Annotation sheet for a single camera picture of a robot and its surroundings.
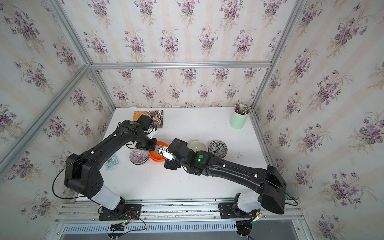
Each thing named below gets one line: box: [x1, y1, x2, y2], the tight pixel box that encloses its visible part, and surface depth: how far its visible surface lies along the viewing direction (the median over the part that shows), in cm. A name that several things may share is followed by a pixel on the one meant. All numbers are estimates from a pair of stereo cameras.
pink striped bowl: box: [129, 148, 150, 165], surface depth 91 cm
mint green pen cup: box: [229, 102, 251, 129], surface depth 104 cm
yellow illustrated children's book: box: [133, 110, 164, 128], surface depth 117 cm
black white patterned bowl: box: [208, 140, 228, 159], surface depth 95 cm
